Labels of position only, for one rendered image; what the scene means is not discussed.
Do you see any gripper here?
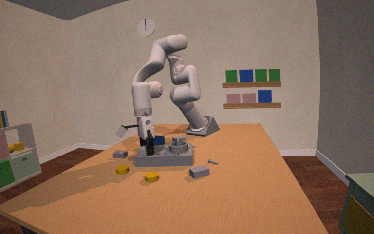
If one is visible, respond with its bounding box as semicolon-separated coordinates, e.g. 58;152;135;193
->
134;114;155;156

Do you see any grey toothed gear with red arrow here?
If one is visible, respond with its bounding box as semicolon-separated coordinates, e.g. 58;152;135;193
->
140;145;147;156

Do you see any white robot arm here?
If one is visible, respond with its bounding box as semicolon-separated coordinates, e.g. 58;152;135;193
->
131;34;208;132

